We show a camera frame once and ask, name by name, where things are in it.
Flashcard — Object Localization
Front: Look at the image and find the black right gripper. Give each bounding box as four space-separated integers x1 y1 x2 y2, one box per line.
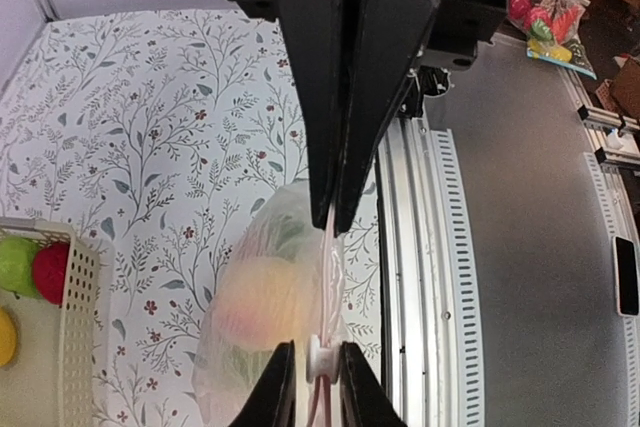
229 0 507 234

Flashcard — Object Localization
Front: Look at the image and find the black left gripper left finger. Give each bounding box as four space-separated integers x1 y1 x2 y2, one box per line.
229 341 296 427

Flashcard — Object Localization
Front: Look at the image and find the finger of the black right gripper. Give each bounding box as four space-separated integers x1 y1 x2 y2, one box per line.
276 0 350 228

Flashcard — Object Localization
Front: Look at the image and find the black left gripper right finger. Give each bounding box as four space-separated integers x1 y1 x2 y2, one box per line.
339 342 406 427

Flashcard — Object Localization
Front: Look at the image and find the orange toy fruit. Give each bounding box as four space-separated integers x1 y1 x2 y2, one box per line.
211 257 320 352

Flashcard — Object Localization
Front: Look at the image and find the pink zip top bag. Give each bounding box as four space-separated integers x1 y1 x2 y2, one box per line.
192 181 347 426

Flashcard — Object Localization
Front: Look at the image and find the bag of toy food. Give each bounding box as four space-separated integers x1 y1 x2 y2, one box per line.
507 0 597 80

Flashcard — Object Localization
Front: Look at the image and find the floral table mat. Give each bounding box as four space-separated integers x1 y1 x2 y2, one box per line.
1 10 307 426

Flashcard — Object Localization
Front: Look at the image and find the beige plastic basket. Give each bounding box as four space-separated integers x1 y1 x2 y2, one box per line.
1 217 100 426

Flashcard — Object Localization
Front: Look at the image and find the dark red toy fruit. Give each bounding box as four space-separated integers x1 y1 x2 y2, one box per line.
32 242 69 306

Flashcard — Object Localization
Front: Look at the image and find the yellow toy lemon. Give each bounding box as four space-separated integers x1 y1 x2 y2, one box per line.
0 308 18 367

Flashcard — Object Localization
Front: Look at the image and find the green toy pepper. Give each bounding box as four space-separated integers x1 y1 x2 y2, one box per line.
0 236 41 298

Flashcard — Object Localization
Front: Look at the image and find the aluminium front rail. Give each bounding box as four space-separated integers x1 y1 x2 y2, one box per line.
376 118 486 426

